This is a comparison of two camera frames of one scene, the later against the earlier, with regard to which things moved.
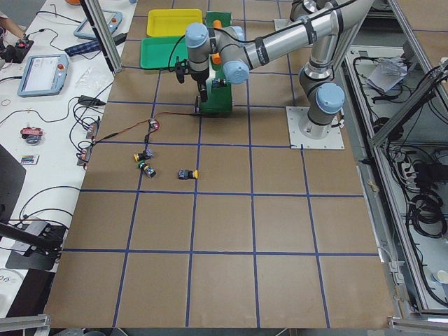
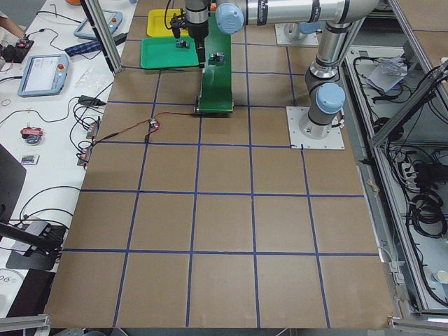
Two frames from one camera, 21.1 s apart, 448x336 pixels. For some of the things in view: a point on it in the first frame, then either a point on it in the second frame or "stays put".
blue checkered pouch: [84, 47] stays put
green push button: [218, 82] → [182, 44]
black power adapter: [120, 38] stays put
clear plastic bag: [90, 78] stays put
